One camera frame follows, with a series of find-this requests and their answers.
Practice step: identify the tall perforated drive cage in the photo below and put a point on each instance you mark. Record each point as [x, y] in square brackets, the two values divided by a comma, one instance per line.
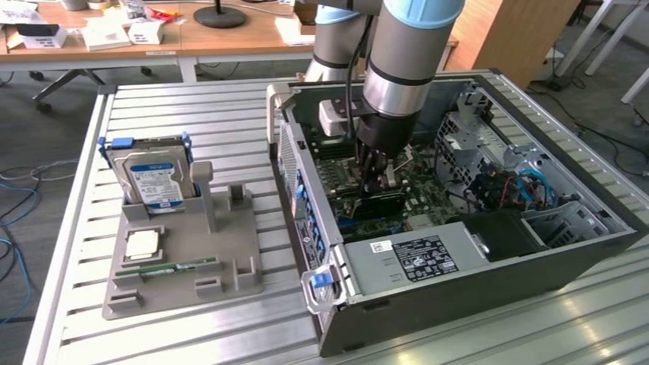
[472, 152]

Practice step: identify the silver CPU chip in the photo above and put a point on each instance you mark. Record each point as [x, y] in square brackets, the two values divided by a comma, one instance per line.
[143, 245]

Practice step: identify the wooden desk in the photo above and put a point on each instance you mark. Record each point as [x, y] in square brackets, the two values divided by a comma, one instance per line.
[76, 54]
[228, 38]

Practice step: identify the red and yellow packet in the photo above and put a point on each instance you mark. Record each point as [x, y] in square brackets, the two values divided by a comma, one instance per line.
[162, 15]

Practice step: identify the wooden cabinet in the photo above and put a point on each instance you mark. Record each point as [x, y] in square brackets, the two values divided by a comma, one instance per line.
[523, 34]

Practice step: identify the green motherboard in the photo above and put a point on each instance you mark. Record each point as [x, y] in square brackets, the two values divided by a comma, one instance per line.
[431, 197]

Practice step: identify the blue case latch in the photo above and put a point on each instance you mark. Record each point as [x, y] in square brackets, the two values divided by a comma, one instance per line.
[319, 282]

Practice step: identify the grey power supply unit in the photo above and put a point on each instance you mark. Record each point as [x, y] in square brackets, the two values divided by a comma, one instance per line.
[375, 273]

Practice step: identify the white table frame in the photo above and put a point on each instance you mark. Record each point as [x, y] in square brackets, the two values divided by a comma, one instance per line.
[596, 65]

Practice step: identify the tape roll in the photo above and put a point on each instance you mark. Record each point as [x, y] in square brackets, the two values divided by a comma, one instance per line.
[96, 4]

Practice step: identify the grey cup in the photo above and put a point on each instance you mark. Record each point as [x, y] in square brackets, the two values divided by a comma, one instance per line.
[74, 4]

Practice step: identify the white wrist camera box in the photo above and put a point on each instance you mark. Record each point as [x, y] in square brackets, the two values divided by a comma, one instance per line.
[332, 121]

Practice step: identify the hard disk with blue bracket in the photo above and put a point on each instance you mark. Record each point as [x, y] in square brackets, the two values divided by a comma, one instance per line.
[152, 182]

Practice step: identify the crumpled white paper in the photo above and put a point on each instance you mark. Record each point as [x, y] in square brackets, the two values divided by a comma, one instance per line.
[18, 15]

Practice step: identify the blue expansion slot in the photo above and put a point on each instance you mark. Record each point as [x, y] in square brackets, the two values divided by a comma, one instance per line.
[347, 223]

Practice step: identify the white box with black lid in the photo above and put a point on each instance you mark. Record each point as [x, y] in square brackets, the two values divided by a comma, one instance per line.
[43, 38]

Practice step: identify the small grey disk bay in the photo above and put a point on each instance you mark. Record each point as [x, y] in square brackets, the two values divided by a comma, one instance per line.
[563, 224]

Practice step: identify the brown cardboard box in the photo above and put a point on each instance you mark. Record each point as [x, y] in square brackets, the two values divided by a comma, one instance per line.
[304, 17]

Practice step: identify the CPU socket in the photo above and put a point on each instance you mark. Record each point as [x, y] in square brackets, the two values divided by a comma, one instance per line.
[351, 171]

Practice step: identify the white box with label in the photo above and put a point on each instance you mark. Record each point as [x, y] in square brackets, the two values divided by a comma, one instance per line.
[147, 34]

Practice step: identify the green loose RAM stick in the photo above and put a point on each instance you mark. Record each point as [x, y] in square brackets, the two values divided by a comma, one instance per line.
[167, 266]

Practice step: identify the black open PC case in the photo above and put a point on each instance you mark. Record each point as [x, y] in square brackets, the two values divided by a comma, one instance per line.
[456, 304]

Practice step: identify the black graphics card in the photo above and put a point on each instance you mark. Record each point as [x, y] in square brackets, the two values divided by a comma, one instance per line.
[380, 207]

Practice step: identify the white paper stack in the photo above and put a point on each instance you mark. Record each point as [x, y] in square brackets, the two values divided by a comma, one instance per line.
[293, 34]

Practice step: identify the silver chipset heatsink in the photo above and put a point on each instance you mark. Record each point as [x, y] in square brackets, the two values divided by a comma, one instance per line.
[420, 222]

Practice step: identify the open white foam box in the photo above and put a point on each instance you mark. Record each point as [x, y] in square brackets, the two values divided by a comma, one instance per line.
[107, 38]

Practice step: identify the grey parts rack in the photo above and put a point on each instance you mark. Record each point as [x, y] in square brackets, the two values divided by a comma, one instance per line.
[188, 247]

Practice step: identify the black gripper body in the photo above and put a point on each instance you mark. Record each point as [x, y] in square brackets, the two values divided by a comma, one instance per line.
[385, 133]

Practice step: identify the black lamp base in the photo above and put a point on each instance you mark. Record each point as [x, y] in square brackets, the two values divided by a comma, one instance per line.
[219, 18]

